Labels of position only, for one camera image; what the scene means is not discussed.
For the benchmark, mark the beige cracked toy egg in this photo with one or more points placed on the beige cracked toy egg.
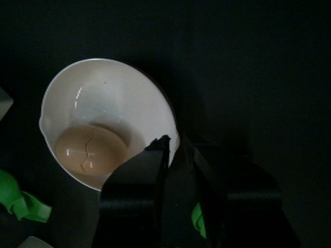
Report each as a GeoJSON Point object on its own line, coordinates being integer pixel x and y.
{"type": "Point", "coordinates": [91, 151]}

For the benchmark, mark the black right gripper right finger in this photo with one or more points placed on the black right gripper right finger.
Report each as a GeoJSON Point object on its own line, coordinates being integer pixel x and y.
{"type": "Point", "coordinates": [240, 210]}

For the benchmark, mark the small white printed box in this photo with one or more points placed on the small white printed box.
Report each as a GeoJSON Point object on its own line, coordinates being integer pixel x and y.
{"type": "Point", "coordinates": [4, 103]}

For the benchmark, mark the green toy lettuce leaf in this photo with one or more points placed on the green toy lettuce leaf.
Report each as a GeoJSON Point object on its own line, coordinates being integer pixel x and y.
{"type": "Point", "coordinates": [22, 203]}
{"type": "Point", "coordinates": [198, 221]}

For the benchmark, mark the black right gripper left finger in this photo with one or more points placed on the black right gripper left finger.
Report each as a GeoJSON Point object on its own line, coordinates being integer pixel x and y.
{"type": "Point", "coordinates": [138, 193]}

